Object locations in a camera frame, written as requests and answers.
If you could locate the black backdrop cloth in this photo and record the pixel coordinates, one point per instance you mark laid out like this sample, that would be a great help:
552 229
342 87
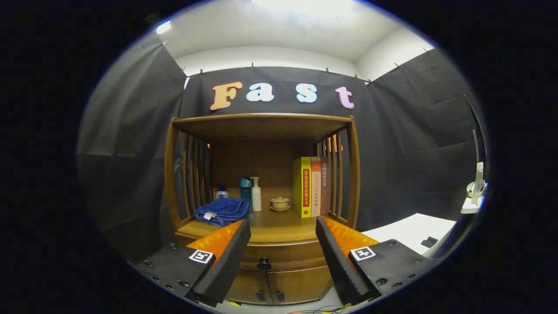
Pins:
392 152

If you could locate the orange and white book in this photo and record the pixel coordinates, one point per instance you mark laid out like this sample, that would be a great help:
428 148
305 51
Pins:
315 187

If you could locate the small blue-capped bottle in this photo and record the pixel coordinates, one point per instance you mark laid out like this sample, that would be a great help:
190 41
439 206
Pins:
222 193

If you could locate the blue folded towel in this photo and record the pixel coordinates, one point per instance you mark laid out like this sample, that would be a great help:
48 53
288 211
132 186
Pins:
222 209

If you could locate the brown book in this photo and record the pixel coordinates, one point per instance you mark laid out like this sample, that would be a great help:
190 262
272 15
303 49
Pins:
325 187

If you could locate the white pump bottle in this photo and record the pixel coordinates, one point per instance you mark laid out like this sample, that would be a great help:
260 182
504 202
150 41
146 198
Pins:
256 198

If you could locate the teal bottle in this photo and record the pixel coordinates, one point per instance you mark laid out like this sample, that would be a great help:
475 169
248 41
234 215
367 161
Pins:
245 189

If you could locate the yellow book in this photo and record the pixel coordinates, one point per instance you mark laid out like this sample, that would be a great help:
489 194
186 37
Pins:
301 187

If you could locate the ceiling light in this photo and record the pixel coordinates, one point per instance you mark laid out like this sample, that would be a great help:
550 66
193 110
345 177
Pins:
163 27

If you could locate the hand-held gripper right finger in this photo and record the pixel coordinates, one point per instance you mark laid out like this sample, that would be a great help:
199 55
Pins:
338 261

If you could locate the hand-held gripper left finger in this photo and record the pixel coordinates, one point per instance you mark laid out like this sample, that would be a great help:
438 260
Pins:
226 266

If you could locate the wooden drawer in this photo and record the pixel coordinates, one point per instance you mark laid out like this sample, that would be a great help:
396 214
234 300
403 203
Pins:
296 257

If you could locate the wooden cabinet door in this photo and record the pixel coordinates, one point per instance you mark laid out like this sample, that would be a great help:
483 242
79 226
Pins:
301 283
246 288

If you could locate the small black object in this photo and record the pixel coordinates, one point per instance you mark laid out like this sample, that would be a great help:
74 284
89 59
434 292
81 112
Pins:
429 242

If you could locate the white stand device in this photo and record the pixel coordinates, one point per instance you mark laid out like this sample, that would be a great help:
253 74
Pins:
478 179

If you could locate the wooden countertop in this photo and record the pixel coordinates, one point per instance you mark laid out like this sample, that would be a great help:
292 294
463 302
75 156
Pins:
283 226

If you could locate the yellow lidded teacup with saucer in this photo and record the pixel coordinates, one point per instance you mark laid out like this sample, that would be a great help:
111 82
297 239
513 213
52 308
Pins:
280 203

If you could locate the wooden cabinet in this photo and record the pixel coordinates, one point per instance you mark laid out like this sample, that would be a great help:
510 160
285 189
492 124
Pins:
261 126

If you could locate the white side table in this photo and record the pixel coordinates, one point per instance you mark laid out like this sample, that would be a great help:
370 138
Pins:
405 231

